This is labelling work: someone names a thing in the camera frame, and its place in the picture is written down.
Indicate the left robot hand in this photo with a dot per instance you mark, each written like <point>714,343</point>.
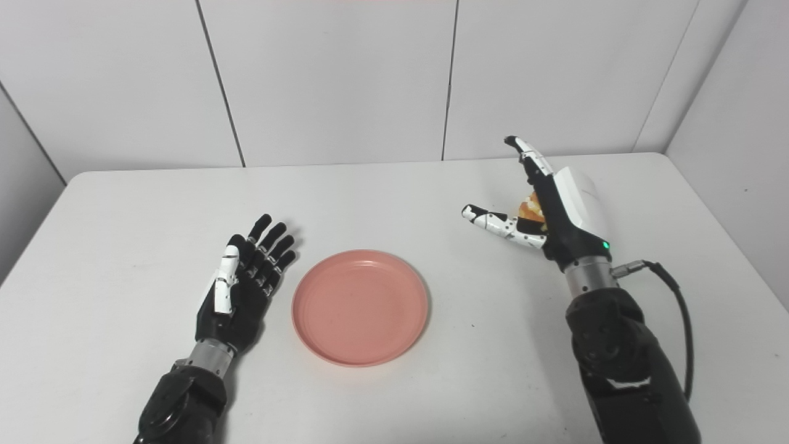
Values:
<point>243,290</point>

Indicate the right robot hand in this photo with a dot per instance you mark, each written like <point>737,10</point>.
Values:
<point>564,209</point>

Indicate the cream puff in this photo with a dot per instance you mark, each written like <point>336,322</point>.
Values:
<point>531,209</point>

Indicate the pink plate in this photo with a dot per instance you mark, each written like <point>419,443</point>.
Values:
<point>360,307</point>

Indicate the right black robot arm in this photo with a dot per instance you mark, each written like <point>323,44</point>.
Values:
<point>622,357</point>

